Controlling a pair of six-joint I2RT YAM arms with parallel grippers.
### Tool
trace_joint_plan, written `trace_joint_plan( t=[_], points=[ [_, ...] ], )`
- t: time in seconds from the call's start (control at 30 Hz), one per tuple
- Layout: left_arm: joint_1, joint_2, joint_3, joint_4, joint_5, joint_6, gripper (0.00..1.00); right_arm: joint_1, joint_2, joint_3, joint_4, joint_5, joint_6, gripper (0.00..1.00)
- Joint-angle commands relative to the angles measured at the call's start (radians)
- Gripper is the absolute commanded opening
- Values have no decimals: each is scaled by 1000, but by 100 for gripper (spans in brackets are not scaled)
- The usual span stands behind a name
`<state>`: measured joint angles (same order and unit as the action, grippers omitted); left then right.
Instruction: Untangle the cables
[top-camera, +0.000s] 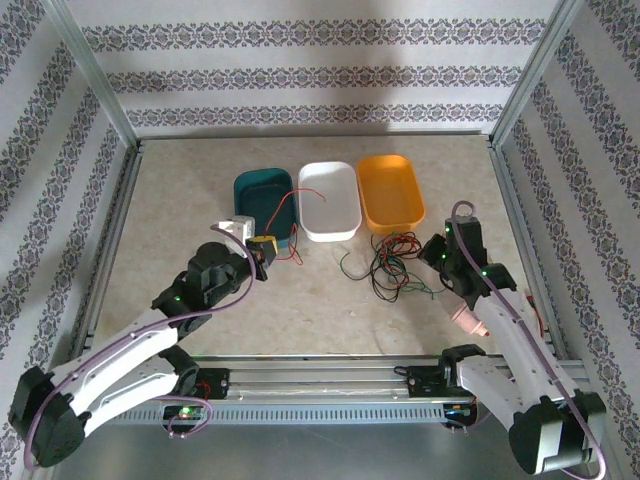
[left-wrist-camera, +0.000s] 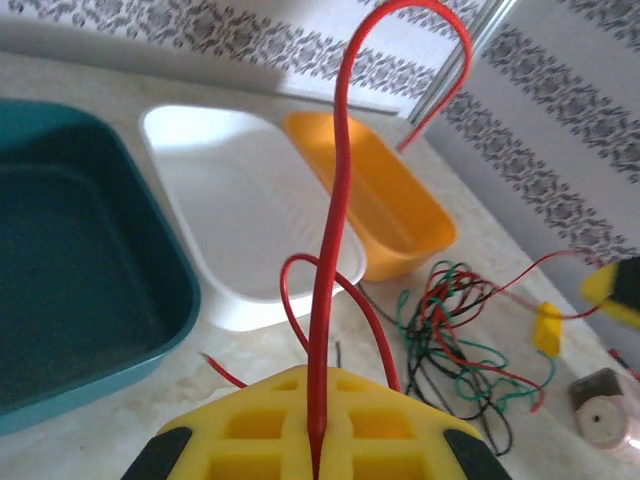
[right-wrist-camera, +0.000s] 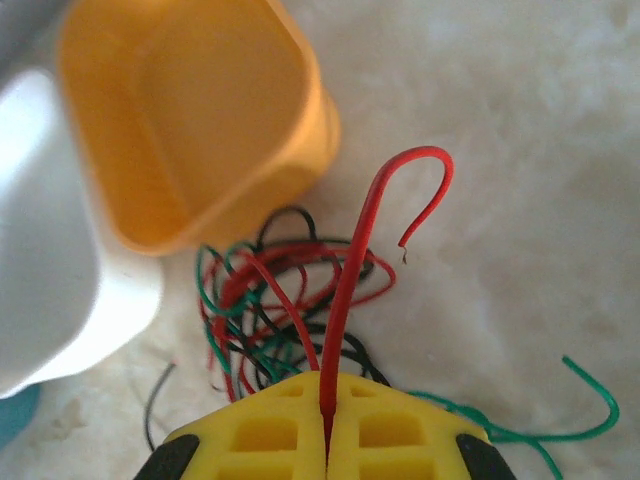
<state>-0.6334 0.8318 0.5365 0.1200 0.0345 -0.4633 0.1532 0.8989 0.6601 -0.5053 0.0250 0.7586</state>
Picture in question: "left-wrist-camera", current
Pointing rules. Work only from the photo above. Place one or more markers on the teal plastic bin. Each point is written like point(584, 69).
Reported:
point(75, 260)

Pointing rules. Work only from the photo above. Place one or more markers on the orange plastic bin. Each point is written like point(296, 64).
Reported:
point(395, 210)

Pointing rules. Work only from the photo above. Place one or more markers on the white plastic bin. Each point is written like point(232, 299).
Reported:
point(235, 200)

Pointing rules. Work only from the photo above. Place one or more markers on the aluminium frame post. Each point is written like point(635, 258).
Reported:
point(442, 85)

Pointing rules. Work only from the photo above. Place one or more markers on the pink spool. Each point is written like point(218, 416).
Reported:
point(600, 415)

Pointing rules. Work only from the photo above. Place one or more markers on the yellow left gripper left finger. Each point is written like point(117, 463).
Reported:
point(250, 430)

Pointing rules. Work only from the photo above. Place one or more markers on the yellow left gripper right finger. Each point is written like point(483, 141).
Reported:
point(390, 430)

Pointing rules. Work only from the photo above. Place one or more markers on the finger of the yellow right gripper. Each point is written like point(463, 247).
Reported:
point(600, 287)
point(547, 330)

